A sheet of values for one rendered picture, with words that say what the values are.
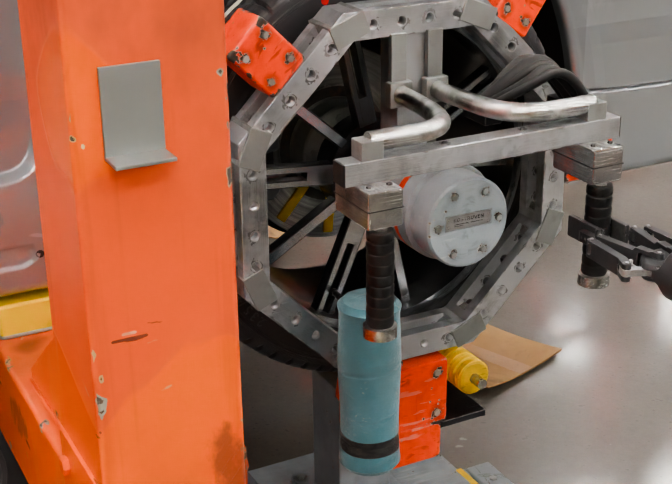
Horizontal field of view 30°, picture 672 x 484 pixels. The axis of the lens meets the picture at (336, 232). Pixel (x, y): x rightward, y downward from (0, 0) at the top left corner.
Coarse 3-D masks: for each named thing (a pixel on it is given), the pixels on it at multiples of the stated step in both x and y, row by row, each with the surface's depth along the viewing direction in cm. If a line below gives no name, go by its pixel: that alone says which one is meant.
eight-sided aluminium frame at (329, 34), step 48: (384, 0) 174; (432, 0) 173; (480, 0) 175; (336, 48) 167; (480, 48) 185; (528, 48) 182; (288, 96) 166; (528, 96) 190; (240, 144) 165; (240, 192) 168; (528, 192) 196; (240, 240) 171; (528, 240) 194; (240, 288) 174; (480, 288) 198; (336, 336) 183; (432, 336) 191
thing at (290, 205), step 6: (294, 192) 201; (300, 192) 202; (294, 198) 202; (300, 198) 202; (288, 204) 201; (294, 204) 202; (282, 210) 201; (288, 210) 202; (282, 216) 202; (330, 216) 206; (324, 222) 206; (330, 222) 206; (324, 228) 206; (330, 228) 207
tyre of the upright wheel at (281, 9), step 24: (264, 0) 171; (288, 0) 171; (312, 0) 173; (336, 0) 174; (360, 0) 176; (288, 24) 172; (240, 96) 172; (456, 288) 202; (240, 312) 184; (240, 336) 186; (264, 336) 187; (288, 336) 189; (288, 360) 191; (312, 360) 193
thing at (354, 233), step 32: (448, 32) 192; (448, 64) 206; (480, 64) 195; (352, 96) 183; (320, 128) 182; (352, 128) 186; (480, 128) 206; (320, 160) 186; (512, 160) 199; (512, 192) 200; (352, 224) 190; (352, 256) 192; (416, 256) 210; (288, 288) 200; (320, 288) 193; (352, 288) 207; (416, 288) 203; (448, 288) 201
